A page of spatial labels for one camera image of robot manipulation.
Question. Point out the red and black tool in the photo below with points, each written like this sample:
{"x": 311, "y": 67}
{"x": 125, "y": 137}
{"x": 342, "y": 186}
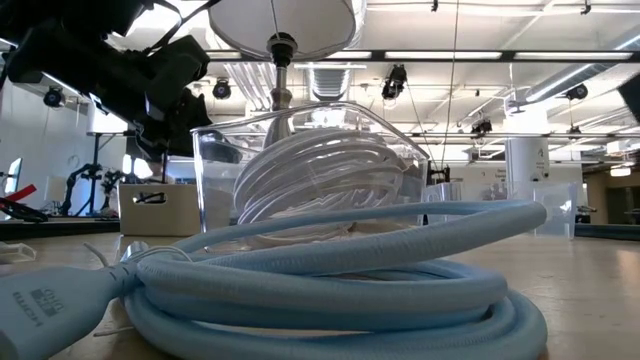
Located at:
{"x": 20, "y": 205}

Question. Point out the black ceiling spotlight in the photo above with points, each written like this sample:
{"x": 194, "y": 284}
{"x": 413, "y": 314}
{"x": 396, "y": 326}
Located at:
{"x": 395, "y": 80}
{"x": 577, "y": 92}
{"x": 482, "y": 126}
{"x": 221, "y": 89}
{"x": 54, "y": 96}

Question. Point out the clear plastic piece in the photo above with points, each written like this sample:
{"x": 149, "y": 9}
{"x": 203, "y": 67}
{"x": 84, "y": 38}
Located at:
{"x": 15, "y": 252}

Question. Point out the silver table lamp white shade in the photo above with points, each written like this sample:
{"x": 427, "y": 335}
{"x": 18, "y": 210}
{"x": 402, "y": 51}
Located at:
{"x": 285, "y": 25}

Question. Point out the clear plastic bin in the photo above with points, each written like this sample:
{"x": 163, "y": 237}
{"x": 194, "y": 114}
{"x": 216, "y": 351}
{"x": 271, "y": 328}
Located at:
{"x": 405, "y": 160}

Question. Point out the black metal stand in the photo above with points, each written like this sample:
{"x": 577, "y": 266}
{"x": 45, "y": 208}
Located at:
{"x": 95, "y": 165}

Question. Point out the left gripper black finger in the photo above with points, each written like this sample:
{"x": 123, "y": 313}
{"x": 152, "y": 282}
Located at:
{"x": 220, "y": 150}
{"x": 170, "y": 130}

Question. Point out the small clear plastic container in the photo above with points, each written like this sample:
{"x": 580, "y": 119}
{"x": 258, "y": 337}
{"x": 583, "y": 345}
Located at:
{"x": 445, "y": 192}
{"x": 555, "y": 210}

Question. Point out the background black robot arm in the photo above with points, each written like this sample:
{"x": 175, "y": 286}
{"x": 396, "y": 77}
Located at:
{"x": 80, "y": 185}

